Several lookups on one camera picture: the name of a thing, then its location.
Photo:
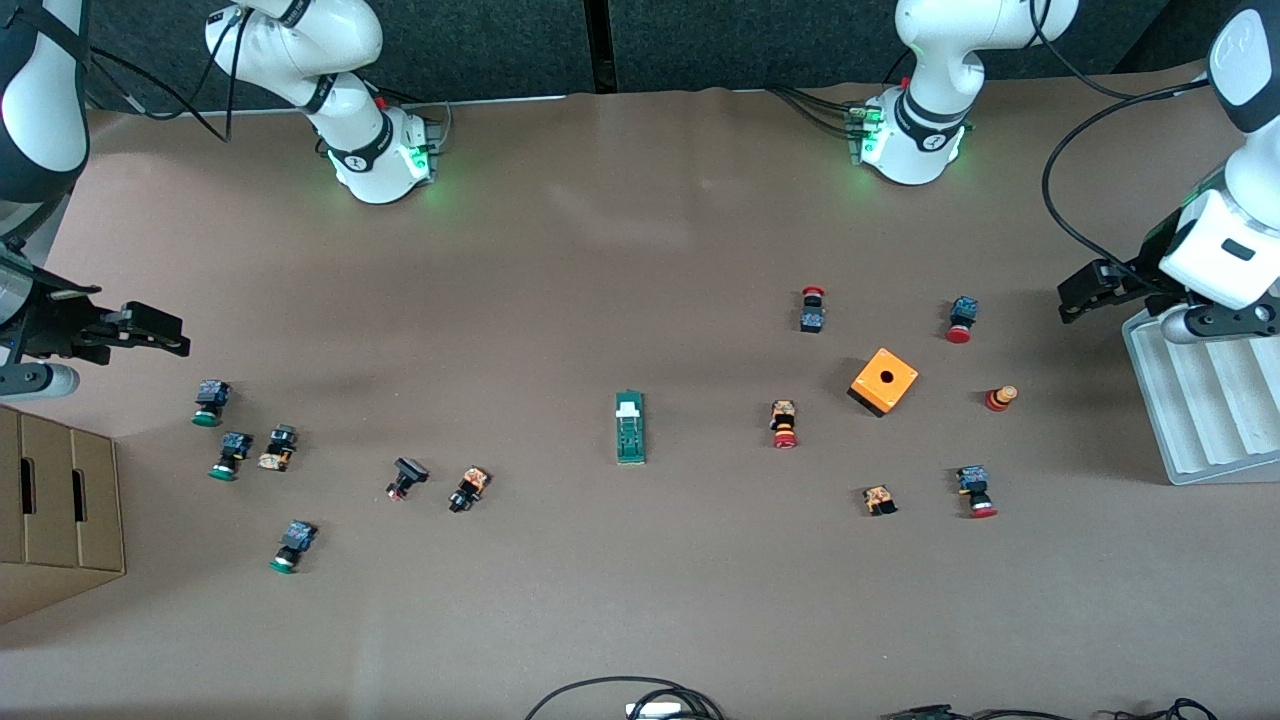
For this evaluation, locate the green pushbutton blue contact block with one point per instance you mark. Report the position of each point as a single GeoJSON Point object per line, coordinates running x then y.
{"type": "Point", "coordinates": [230, 455]}
{"type": "Point", "coordinates": [208, 402]}
{"type": "Point", "coordinates": [292, 546]}

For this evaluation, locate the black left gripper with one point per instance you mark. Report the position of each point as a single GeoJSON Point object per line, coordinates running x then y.
{"type": "Point", "coordinates": [1132, 279]}

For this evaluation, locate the black pushbutton beige contact block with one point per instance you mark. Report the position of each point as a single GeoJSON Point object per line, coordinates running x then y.
{"type": "Point", "coordinates": [277, 448]}

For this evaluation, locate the red mushroom button orange block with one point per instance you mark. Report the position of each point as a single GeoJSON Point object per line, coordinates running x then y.
{"type": "Point", "coordinates": [784, 423]}

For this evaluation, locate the brown paper table cover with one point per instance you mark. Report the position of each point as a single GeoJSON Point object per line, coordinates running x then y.
{"type": "Point", "coordinates": [640, 600]}

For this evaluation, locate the black selector orange contact block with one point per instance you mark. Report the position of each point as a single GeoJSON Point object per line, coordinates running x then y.
{"type": "Point", "coordinates": [468, 489]}

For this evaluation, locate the white plug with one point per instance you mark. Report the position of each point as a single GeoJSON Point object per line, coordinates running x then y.
{"type": "Point", "coordinates": [655, 711]}

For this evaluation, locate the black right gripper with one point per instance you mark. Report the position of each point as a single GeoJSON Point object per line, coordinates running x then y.
{"type": "Point", "coordinates": [55, 323]}

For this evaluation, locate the red yellow button head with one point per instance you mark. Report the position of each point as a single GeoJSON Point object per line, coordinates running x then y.
{"type": "Point", "coordinates": [1000, 398]}

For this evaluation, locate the white ribbed plastic tray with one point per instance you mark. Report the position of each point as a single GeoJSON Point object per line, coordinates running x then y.
{"type": "Point", "coordinates": [1210, 420]}

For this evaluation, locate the red pushbutton black contact block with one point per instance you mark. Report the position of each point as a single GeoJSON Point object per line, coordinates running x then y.
{"type": "Point", "coordinates": [812, 312]}

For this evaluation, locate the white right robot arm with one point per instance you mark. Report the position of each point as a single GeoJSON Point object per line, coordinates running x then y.
{"type": "Point", "coordinates": [300, 50]}

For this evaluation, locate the black panel divider strip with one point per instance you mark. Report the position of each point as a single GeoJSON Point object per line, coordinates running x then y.
{"type": "Point", "coordinates": [598, 45]}

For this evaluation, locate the red mushroom button blue block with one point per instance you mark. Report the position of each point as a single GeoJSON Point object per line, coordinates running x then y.
{"type": "Point", "coordinates": [975, 491]}
{"type": "Point", "coordinates": [962, 320]}

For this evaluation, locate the orange button enclosure box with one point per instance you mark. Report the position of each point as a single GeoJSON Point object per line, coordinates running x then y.
{"type": "Point", "coordinates": [880, 385]}

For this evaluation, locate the brown cardboard box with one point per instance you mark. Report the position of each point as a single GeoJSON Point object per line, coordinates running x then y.
{"type": "Point", "coordinates": [60, 500]}

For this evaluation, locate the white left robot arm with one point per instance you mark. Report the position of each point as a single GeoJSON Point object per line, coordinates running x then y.
{"type": "Point", "coordinates": [940, 60]}

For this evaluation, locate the black square head switch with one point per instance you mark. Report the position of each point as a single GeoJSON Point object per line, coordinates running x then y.
{"type": "Point", "coordinates": [407, 477]}

